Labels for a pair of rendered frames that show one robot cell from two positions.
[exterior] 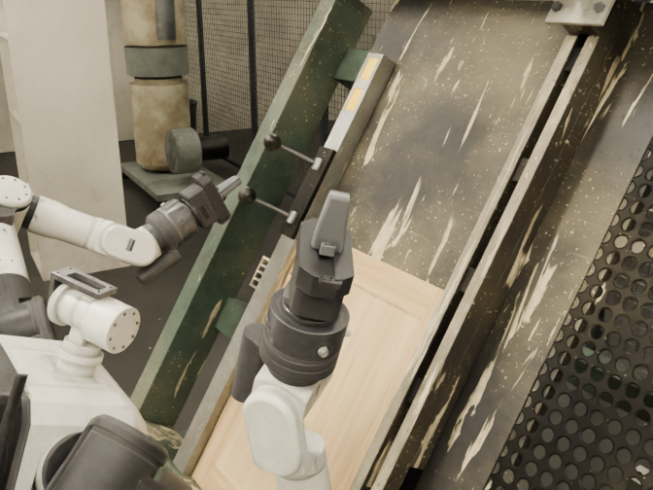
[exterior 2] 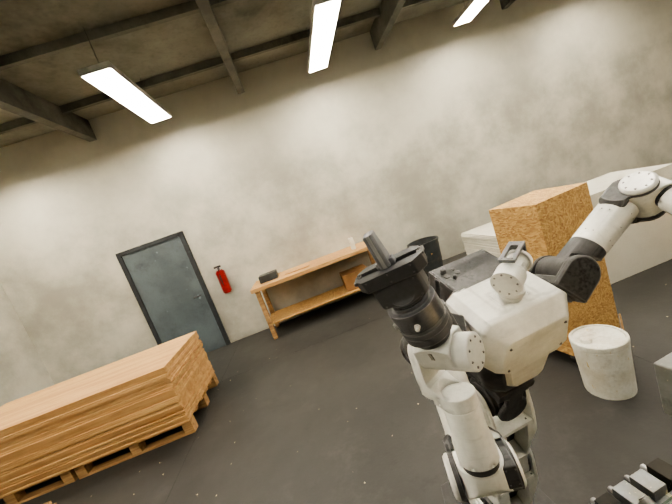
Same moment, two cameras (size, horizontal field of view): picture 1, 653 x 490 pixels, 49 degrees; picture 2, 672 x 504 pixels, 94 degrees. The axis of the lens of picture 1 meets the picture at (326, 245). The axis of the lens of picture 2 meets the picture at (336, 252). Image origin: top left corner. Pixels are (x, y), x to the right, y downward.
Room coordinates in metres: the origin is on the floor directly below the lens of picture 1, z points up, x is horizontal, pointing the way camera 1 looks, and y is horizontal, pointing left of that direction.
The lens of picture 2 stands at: (0.82, -0.48, 1.70)
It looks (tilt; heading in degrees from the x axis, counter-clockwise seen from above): 8 degrees down; 114
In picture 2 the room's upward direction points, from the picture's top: 20 degrees counter-clockwise
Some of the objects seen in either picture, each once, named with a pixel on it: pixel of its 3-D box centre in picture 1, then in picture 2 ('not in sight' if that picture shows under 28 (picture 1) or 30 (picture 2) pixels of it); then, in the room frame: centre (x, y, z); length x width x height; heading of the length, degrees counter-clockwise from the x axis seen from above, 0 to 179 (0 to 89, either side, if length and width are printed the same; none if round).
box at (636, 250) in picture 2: not in sight; (609, 224); (2.18, 3.76, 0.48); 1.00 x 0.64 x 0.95; 29
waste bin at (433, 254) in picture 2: not in sight; (427, 259); (0.03, 4.74, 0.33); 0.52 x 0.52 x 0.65
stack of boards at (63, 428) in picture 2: not in sight; (91, 416); (-3.53, 1.28, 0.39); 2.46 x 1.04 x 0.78; 29
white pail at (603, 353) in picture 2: not in sight; (603, 354); (1.35, 1.73, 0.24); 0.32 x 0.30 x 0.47; 29
